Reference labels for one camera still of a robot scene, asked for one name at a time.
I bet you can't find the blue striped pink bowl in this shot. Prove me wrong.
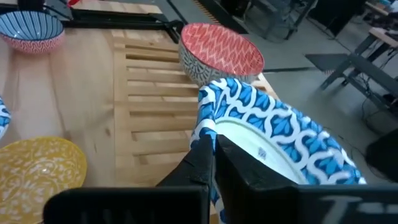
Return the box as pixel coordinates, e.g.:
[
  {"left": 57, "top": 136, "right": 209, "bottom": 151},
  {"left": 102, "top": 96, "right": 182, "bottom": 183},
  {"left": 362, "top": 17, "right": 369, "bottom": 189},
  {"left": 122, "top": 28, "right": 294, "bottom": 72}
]
[{"left": 0, "top": 10, "right": 66, "bottom": 55}]

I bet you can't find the wooden desk with black legs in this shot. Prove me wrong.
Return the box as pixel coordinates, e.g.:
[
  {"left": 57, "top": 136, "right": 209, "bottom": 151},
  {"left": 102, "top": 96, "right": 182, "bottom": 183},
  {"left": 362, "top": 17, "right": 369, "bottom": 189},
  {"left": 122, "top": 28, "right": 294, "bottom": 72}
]
[{"left": 320, "top": 26, "right": 398, "bottom": 118}]

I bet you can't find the black floor mat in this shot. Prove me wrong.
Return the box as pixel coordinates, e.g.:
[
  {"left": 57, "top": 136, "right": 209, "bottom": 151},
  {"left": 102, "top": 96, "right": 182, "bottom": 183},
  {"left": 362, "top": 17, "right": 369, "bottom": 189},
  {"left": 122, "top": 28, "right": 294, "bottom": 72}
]
[{"left": 304, "top": 52, "right": 351, "bottom": 76}]

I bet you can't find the blue white patterned bowl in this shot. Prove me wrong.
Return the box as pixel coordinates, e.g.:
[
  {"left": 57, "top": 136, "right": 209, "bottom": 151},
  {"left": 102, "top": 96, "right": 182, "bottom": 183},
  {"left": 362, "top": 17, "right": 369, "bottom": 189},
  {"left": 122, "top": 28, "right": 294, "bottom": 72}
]
[{"left": 0, "top": 95, "right": 12, "bottom": 140}]

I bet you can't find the slatted wooden shelf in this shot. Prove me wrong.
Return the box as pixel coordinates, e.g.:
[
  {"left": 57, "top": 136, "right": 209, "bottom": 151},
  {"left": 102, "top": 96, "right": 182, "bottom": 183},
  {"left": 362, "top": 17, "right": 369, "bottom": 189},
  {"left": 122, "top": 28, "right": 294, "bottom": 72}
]
[{"left": 110, "top": 28, "right": 280, "bottom": 189}]

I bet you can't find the blue white leaf-pattern bowl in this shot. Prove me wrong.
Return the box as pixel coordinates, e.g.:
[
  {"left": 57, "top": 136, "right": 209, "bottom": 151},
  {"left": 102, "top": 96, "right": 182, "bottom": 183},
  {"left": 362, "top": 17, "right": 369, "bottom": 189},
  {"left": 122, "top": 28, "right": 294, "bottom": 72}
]
[{"left": 189, "top": 77, "right": 368, "bottom": 224}]

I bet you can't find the red zigzag grey-patterned bowl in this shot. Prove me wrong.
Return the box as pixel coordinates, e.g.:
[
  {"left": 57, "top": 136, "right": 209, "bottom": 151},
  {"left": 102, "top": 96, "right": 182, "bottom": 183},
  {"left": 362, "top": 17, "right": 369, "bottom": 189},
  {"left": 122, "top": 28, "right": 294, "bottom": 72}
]
[{"left": 178, "top": 22, "right": 266, "bottom": 88}]

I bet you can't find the black metal table frame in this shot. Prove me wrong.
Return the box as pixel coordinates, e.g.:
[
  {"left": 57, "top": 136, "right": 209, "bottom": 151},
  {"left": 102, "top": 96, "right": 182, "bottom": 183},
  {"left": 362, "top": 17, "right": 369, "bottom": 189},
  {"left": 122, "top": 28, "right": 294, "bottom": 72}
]
[{"left": 0, "top": 2, "right": 186, "bottom": 44}]

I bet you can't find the black wire-frame chair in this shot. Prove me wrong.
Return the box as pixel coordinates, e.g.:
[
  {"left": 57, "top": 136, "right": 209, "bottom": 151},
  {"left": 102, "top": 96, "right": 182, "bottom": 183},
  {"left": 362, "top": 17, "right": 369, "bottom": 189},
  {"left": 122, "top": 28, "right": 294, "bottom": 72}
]
[{"left": 244, "top": 0, "right": 320, "bottom": 42}]

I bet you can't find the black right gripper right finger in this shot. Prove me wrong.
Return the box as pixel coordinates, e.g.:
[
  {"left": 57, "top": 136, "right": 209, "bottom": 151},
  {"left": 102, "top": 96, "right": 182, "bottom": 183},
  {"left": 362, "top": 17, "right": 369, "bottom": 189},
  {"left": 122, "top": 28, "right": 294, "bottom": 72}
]
[{"left": 215, "top": 134, "right": 398, "bottom": 224}]

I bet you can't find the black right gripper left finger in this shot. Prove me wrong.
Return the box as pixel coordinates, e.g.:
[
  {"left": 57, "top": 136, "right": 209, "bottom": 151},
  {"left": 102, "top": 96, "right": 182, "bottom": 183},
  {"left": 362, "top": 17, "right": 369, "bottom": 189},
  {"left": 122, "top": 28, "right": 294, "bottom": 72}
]
[{"left": 42, "top": 134, "right": 215, "bottom": 224}]

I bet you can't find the yellow white floral bowl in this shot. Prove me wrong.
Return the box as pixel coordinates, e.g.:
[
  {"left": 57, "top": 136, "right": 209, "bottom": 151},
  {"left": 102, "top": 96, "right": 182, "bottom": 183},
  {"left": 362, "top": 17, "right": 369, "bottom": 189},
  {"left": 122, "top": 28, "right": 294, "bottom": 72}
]
[{"left": 0, "top": 136, "right": 88, "bottom": 224}]

